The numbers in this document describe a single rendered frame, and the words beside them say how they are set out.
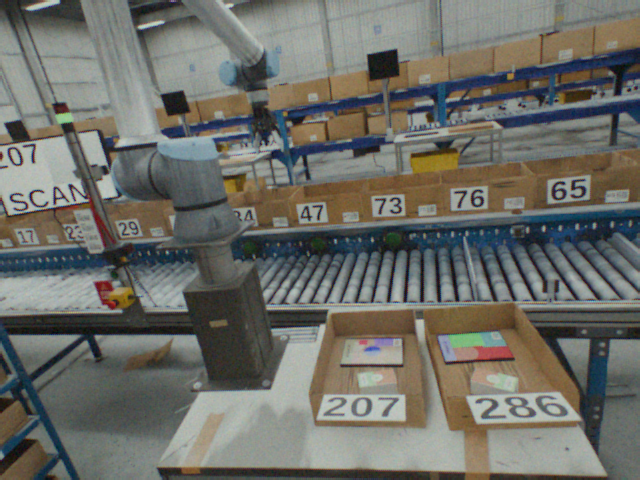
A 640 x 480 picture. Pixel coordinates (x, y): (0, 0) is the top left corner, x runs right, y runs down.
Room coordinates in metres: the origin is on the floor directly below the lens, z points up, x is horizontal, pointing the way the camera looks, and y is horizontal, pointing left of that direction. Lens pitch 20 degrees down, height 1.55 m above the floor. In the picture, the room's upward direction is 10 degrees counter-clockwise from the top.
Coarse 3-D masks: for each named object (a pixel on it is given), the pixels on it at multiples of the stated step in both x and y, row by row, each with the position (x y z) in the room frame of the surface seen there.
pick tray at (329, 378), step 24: (336, 312) 1.16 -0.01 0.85; (360, 312) 1.14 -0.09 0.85; (384, 312) 1.12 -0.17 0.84; (408, 312) 1.10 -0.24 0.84; (336, 336) 1.16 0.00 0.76; (360, 336) 1.13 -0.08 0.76; (384, 336) 1.11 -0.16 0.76; (408, 336) 1.09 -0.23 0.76; (336, 360) 1.03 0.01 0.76; (408, 360) 0.97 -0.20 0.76; (312, 384) 0.84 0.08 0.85; (336, 384) 0.92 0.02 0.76; (408, 384) 0.88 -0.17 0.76; (312, 408) 0.80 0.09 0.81; (408, 408) 0.74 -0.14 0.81
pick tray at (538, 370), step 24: (432, 312) 1.08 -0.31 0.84; (456, 312) 1.07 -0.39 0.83; (480, 312) 1.06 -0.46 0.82; (504, 312) 1.05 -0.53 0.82; (432, 336) 1.07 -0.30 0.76; (504, 336) 1.01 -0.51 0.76; (528, 336) 0.94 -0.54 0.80; (432, 360) 0.91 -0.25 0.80; (528, 360) 0.89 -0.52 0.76; (552, 360) 0.80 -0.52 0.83; (456, 384) 0.85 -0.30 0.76; (528, 384) 0.81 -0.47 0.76; (552, 384) 0.79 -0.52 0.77; (456, 408) 0.71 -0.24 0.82; (576, 408) 0.67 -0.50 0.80
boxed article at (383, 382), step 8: (360, 376) 0.89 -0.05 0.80; (368, 376) 0.89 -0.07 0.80; (376, 376) 0.88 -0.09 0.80; (384, 376) 0.87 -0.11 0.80; (392, 376) 0.87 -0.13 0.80; (360, 384) 0.86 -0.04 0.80; (368, 384) 0.86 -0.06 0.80; (376, 384) 0.85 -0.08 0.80; (384, 384) 0.85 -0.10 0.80; (392, 384) 0.85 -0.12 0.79; (368, 392) 0.85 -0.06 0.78; (376, 392) 0.85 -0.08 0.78; (384, 392) 0.85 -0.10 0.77; (392, 392) 0.85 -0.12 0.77
